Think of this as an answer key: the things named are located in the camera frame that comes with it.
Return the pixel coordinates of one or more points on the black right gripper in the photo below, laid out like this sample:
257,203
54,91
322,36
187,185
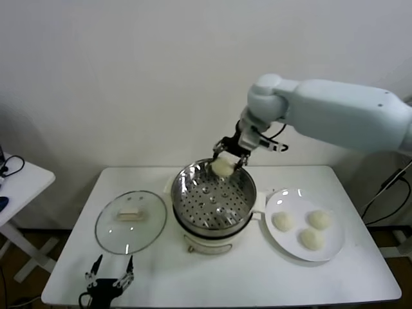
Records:
235,145

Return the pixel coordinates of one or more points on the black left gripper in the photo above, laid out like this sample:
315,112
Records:
103,289

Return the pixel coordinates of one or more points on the white steamed baozi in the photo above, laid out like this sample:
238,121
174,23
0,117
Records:
319,220
283,221
311,239
222,167

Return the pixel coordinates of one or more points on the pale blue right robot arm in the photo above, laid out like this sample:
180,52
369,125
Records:
338,109

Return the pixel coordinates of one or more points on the perforated steel steamer basket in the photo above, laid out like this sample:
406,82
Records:
193,206

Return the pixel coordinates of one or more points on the round glass pot lid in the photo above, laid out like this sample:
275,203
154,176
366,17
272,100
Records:
128,238

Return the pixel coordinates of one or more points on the cream electric cooking pot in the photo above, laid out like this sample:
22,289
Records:
209,246

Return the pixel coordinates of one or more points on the round white plate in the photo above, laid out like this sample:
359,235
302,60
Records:
280,241

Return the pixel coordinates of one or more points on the white folding side table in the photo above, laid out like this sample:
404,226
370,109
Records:
29,180

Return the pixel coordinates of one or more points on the dark blue small object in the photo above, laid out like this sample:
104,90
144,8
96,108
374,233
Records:
3,203

